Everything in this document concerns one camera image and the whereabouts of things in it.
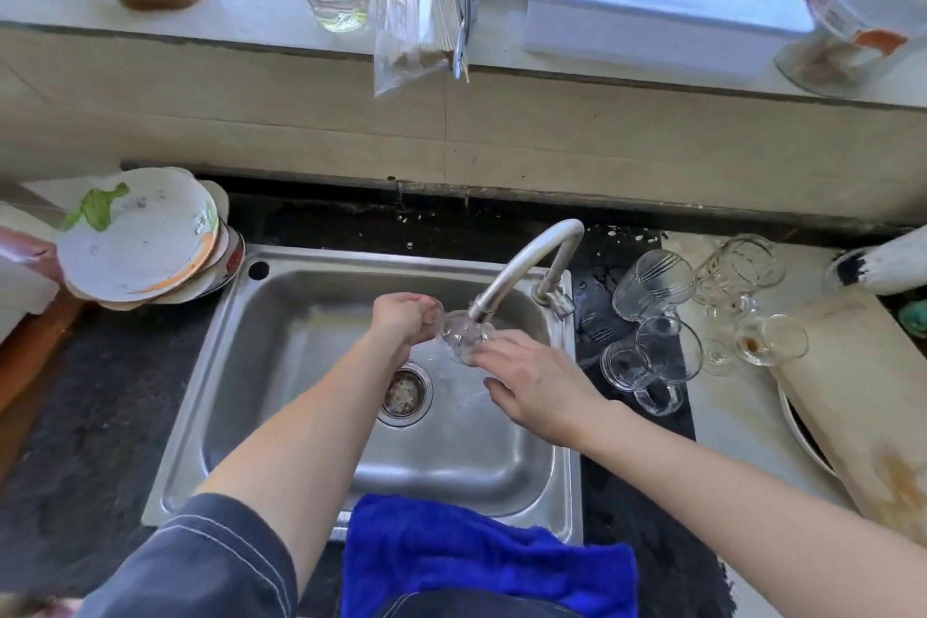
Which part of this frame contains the person's right hand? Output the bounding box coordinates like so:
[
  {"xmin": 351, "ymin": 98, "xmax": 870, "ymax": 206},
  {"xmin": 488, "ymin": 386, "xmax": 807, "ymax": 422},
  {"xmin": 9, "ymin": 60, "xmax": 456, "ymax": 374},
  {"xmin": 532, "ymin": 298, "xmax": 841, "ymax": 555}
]
[{"xmin": 469, "ymin": 329, "xmax": 617, "ymax": 449}]

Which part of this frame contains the person's left hand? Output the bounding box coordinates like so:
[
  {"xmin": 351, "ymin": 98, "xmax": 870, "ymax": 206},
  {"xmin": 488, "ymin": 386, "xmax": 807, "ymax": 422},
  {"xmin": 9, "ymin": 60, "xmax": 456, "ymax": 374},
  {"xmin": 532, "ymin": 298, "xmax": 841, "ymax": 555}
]
[{"xmin": 371, "ymin": 292, "xmax": 446, "ymax": 351}]

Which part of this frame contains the small clear drinking glass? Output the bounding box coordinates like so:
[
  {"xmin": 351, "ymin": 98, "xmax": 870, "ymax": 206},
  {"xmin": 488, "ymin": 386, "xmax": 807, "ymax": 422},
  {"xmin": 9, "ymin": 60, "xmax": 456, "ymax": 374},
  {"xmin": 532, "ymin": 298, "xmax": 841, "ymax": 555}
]
[{"xmin": 440, "ymin": 309, "xmax": 501, "ymax": 365}]

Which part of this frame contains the person's left forearm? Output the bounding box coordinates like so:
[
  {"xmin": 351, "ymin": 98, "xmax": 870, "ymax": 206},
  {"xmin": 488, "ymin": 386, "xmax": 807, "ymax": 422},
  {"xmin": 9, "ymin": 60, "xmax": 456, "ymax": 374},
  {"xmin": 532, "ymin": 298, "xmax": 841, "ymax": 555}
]
[{"xmin": 194, "ymin": 338, "xmax": 411, "ymax": 595}]

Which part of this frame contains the person's right forearm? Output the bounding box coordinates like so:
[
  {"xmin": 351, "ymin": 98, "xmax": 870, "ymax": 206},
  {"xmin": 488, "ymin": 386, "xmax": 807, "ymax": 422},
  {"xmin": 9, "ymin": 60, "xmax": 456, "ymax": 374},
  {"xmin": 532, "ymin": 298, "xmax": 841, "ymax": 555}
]
[{"xmin": 576, "ymin": 399, "xmax": 927, "ymax": 618}]

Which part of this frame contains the round sink drain strainer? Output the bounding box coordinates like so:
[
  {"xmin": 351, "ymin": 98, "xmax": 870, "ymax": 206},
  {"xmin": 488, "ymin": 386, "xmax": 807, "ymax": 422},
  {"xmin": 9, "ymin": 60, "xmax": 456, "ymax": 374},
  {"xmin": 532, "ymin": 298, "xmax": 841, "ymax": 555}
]
[{"xmin": 377, "ymin": 362, "xmax": 435, "ymax": 429}]

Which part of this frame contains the curved steel faucet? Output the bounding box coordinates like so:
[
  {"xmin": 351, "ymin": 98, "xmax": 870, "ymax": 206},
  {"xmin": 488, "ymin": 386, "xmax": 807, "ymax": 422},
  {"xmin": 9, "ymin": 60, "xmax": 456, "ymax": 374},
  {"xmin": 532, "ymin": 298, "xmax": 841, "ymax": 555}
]
[{"xmin": 467, "ymin": 218, "xmax": 586, "ymax": 326}]

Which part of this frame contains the stainless steel sink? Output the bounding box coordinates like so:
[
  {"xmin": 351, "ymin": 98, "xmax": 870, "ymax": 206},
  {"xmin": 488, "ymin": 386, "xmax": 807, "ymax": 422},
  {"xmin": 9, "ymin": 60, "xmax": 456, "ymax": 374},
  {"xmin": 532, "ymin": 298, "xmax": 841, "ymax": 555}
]
[{"xmin": 142, "ymin": 244, "xmax": 585, "ymax": 547}]

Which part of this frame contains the blue microfibre towel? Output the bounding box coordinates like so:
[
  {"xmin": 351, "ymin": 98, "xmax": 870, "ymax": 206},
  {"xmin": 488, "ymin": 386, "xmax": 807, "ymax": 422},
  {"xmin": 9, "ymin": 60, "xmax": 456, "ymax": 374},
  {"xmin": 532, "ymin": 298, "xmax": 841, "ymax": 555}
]
[{"xmin": 339, "ymin": 493, "xmax": 640, "ymax": 618}]

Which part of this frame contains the clear ribbed glass mug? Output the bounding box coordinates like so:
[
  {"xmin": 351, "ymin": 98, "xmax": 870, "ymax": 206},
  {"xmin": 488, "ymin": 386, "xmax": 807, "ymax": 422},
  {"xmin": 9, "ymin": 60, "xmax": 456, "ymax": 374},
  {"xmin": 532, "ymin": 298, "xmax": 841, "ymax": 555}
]
[{"xmin": 611, "ymin": 249, "xmax": 697, "ymax": 323}]

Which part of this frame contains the small clear stemmed glass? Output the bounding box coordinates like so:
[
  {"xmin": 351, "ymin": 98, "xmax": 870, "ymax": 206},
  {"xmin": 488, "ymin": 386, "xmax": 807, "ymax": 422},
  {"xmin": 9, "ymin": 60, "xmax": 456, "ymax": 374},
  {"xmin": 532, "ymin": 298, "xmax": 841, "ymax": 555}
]
[{"xmin": 700, "ymin": 338, "xmax": 737, "ymax": 379}]

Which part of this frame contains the clear stemmed wine glass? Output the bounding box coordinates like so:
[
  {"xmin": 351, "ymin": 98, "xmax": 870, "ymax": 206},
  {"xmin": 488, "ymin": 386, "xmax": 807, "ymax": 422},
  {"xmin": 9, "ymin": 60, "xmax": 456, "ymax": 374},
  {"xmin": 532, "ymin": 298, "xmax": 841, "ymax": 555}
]
[{"xmin": 693, "ymin": 234, "xmax": 787, "ymax": 319}]

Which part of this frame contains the small glass with brown residue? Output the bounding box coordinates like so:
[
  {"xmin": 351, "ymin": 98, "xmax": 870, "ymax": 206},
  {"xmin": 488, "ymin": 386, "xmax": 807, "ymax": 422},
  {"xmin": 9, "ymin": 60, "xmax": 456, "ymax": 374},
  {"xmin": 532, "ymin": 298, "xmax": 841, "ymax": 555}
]
[{"xmin": 734, "ymin": 312, "xmax": 811, "ymax": 368}]

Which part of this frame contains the clear bag of wooden chopsticks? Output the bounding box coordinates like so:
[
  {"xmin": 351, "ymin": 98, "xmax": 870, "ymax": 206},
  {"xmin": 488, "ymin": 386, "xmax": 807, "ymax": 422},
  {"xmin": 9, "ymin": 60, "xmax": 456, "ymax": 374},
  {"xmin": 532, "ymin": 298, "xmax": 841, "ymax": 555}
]
[{"xmin": 370, "ymin": 0, "xmax": 465, "ymax": 99}]

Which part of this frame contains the stack of dirty white plates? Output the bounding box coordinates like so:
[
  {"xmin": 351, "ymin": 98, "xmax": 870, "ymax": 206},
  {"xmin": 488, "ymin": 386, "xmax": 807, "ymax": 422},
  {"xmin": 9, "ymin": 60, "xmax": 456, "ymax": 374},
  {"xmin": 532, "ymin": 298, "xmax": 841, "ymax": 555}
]
[{"xmin": 56, "ymin": 166, "xmax": 246, "ymax": 311}]

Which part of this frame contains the dark plate with white rim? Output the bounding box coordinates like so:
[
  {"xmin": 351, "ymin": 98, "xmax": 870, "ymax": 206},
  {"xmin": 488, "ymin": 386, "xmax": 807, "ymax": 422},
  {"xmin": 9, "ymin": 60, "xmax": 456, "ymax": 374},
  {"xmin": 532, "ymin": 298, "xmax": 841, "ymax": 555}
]
[{"xmin": 778, "ymin": 381, "xmax": 843, "ymax": 481}]

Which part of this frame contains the dark denim sleeve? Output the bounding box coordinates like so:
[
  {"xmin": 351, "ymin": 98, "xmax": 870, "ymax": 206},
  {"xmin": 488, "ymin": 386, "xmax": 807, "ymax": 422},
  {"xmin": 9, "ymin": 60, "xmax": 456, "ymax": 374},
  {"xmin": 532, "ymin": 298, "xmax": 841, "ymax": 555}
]
[{"xmin": 75, "ymin": 492, "xmax": 300, "ymax": 618}]

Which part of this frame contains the green vegetable leaf scrap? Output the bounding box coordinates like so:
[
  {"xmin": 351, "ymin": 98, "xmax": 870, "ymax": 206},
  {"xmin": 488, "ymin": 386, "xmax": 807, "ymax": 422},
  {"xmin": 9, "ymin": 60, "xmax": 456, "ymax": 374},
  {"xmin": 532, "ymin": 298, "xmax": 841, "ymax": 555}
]
[{"xmin": 61, "ymin": 182, "xmax": 132, "ymax": 233}]

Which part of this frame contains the stained wooden cutting board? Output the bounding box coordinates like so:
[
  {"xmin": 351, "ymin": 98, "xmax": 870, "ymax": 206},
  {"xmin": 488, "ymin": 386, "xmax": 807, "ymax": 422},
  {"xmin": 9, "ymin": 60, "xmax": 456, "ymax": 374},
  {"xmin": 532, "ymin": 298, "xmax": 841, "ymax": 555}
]
[{"xmin": 768, "ymin": 287, "xmax": 927, "ymax": 547}]

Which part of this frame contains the white rectangular plastic container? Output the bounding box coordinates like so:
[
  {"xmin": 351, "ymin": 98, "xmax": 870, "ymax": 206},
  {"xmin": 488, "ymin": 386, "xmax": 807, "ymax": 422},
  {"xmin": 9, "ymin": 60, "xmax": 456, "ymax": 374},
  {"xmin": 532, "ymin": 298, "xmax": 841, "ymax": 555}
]
[{"xmin": 520, "ymin": 0, "xmax": 816, "ymax": 80}]

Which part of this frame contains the reddish brown wooden board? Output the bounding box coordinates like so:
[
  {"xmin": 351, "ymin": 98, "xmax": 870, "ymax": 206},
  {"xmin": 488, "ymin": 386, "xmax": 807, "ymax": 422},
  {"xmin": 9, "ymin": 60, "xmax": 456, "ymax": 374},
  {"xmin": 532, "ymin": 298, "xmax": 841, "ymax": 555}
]
[{"xmin": 0, "ymin": 225, "xmax": 89, "ymax": 423}]

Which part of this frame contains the white bucket with orange print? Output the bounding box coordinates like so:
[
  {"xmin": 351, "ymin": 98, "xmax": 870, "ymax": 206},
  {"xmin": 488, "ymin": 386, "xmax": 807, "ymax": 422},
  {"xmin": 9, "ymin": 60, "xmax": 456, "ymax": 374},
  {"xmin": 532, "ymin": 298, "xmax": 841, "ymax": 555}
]
[{"xmin": 774, "ymin": 0, "xmax": 927, "ymax": 99}]

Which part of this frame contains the clear glass mug with handle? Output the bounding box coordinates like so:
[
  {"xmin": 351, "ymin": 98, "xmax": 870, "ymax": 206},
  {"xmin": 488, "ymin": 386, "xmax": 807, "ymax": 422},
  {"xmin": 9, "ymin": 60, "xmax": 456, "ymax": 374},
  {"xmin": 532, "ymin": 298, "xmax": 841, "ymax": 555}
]
[{"xmin": 599, "ymin": 315, "xmax": 704, "ymax": 418}]

